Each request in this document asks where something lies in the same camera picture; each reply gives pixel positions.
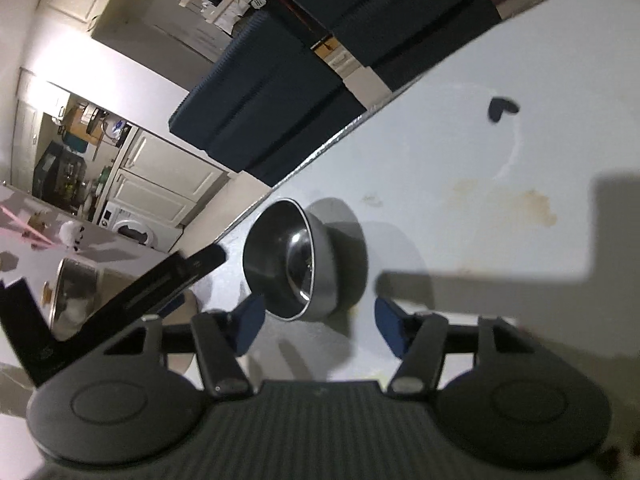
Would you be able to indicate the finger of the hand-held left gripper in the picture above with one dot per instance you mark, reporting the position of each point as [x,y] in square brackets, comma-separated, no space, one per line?
[150,295]

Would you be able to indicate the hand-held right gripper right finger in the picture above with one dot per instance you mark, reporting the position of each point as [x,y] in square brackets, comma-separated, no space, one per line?
[387,327]

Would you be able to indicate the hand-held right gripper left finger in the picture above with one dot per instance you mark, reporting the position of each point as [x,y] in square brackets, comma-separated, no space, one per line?
[250,317]

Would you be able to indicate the round steel bowl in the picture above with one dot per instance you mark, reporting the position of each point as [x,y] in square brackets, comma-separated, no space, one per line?
[295,260]

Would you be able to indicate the white washing machine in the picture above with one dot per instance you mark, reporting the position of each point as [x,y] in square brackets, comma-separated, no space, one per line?
[140,227]

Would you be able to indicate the pink ribbon with pompom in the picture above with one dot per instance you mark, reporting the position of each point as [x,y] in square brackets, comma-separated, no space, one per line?
[30,230]

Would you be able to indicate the white kitchen cabinet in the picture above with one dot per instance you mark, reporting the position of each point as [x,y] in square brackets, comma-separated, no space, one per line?
[170,175]

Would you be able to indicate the navy chair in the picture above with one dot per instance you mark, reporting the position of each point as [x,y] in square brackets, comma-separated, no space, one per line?
[400,15]
[270,105]

